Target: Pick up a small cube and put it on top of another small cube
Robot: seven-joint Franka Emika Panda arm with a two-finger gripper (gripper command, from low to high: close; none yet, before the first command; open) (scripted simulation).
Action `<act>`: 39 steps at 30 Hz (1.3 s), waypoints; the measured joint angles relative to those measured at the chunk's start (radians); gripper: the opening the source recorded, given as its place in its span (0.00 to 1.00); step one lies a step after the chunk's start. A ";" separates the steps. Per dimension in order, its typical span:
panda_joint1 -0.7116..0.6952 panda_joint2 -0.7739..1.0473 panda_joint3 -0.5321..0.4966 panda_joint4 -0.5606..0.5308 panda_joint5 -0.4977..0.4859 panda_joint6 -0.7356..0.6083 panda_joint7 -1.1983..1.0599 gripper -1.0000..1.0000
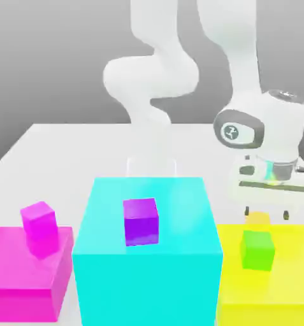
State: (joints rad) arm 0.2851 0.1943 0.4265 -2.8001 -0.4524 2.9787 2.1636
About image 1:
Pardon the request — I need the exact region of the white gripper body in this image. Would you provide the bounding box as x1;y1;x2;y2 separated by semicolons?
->
228;177;304;209

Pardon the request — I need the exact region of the small orange cube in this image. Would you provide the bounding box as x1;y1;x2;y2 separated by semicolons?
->
244;211;271;225

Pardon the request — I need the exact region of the small green cube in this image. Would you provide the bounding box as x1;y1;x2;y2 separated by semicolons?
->
240;230;276;273

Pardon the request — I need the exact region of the small purple cube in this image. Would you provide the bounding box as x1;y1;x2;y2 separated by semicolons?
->
122;197;160;247

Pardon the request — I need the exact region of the small magenta cube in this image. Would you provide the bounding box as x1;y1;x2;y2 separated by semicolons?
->
19;201;60;260

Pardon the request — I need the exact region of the large yellow box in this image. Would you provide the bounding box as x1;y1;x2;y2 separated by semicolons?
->
215;223;304;326

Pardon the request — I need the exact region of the large cyan box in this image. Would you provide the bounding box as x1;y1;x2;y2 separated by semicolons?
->
71;176;224;326

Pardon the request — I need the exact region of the large magenta box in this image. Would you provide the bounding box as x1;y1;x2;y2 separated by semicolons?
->
0;225;75;323

